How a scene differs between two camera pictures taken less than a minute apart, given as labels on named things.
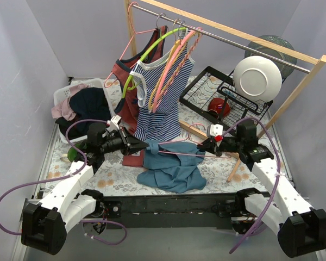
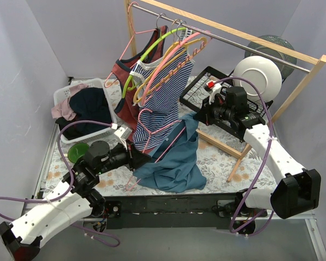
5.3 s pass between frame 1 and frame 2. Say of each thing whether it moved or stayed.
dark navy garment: stayed
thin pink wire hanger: moved
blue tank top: moved
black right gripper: moved
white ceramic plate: stayed
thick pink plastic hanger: moved
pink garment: stayed
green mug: stayed
